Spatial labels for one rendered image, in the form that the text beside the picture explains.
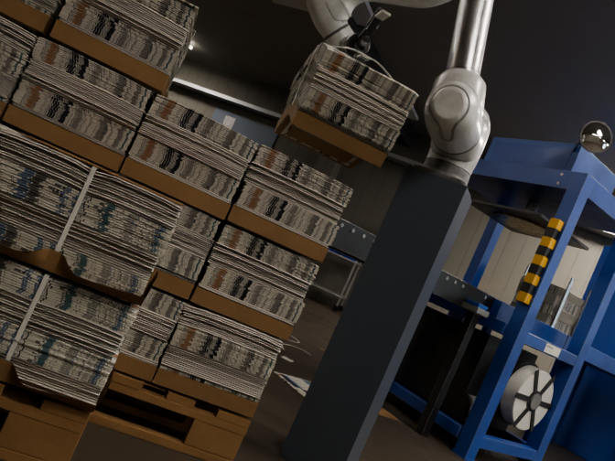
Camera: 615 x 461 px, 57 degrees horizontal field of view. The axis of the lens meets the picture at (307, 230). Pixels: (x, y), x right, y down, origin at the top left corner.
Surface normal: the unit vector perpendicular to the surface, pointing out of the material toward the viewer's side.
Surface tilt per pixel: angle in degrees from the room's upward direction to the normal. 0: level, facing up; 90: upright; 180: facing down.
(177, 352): 90
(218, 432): 90
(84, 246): 90
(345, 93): 111
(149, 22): 90
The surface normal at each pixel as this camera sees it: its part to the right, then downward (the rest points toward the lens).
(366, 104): 0.07, 0.39
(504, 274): -0.34, -0.18
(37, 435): 0.22, 0.07
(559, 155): -0.75, -0.36
